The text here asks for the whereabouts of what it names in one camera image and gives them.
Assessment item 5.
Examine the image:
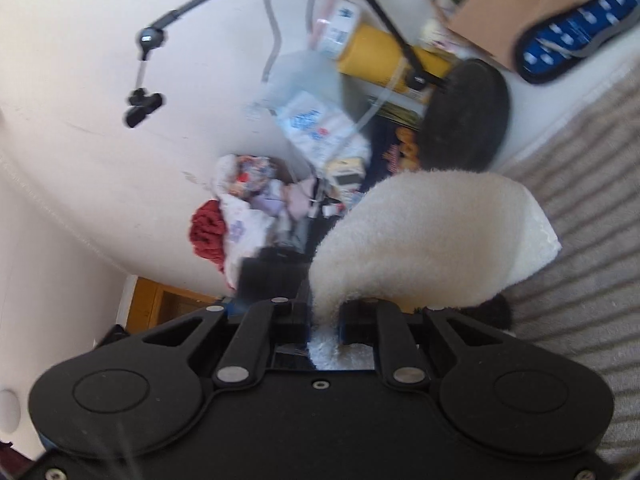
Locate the clear plastic bag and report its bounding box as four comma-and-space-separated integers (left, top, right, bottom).
245, 52, 346, 121

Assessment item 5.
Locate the colourful floral cloth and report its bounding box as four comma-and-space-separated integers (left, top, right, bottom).
215, 154, 281, 201

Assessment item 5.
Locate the white wipes packet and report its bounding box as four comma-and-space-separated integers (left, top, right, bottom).
274, 91, 371, 166

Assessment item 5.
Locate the blue dotted slipper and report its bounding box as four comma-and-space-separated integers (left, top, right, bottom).
514, 0, 640, 86

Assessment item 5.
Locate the grey striped blanket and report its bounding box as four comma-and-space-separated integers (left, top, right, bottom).
500, 67, 640, 466

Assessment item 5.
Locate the small beige device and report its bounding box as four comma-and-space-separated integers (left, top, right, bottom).
325, 157, 363, 191

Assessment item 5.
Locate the red cloth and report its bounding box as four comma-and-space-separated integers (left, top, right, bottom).
189, 199, 228, 273

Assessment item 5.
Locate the beige cardboard box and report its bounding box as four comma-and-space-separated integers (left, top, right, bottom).
445, 0, 640, 73

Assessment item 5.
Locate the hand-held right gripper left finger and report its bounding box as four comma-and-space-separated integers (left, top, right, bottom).
142, 280, 311, 391

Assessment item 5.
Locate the white cable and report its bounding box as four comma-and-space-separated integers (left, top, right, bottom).
292, 60, 408, 186

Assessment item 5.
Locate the brown wooden furniture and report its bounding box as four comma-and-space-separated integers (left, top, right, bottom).
125, 276, 231, 336

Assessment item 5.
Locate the small white figurine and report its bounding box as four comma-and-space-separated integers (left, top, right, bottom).
422, 20, 451, 48

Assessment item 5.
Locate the thin dark cable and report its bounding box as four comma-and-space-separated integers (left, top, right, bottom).
260, 0, 323, 83

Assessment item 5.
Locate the white cloth with purple flowers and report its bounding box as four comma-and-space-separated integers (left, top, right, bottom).
220, 195, 281, 291

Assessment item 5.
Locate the black gooseneck stand with base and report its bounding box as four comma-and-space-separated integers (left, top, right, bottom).
122, 0, 512, 173

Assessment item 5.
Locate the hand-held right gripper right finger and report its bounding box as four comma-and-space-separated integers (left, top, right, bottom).
339, 300, 503, 391

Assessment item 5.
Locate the white fluffy cloth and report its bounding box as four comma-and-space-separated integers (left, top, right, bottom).
306, 170, 563, 368

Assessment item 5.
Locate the white and pink cream jar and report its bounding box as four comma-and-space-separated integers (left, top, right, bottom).
310, 0, 362, 58

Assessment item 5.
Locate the black tin with orange print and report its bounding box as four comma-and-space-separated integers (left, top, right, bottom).
367, 95, 431, 181

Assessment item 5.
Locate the yellow cylinder can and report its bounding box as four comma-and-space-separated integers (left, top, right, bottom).
337, 24, 463, 106

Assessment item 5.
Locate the lilac cloth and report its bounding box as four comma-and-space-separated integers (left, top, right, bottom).
250, 180, 321, 221

